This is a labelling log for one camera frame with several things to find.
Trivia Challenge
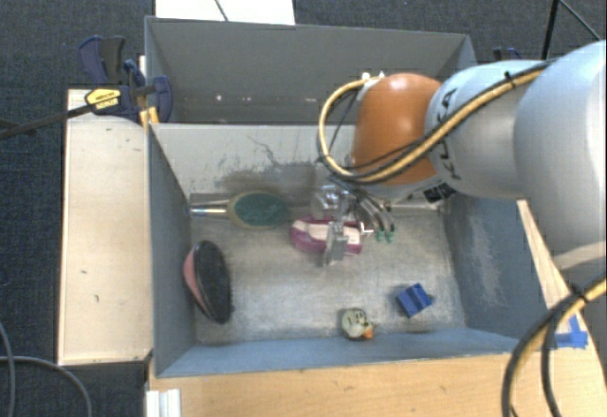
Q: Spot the purple and white toy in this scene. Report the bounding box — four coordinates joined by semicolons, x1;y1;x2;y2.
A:
289;214;367;258

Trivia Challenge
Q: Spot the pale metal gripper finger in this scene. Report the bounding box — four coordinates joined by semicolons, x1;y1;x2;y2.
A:
337;224;352;263
322;224;340;268

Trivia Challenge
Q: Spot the cream and orange toy figure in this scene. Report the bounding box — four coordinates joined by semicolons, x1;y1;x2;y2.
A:
340;307;377;342

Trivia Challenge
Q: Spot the grey metal bin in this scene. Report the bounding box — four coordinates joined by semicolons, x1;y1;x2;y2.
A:
143;15;560;379

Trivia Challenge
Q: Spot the blue ridged block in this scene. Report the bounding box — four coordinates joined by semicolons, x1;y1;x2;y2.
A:
395;282;434;318

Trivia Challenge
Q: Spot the pink and black oval brush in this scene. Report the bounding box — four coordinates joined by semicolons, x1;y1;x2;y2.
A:
182;239;234;326

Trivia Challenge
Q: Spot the pale wood board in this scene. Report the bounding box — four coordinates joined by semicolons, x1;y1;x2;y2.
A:
56;87;156;367

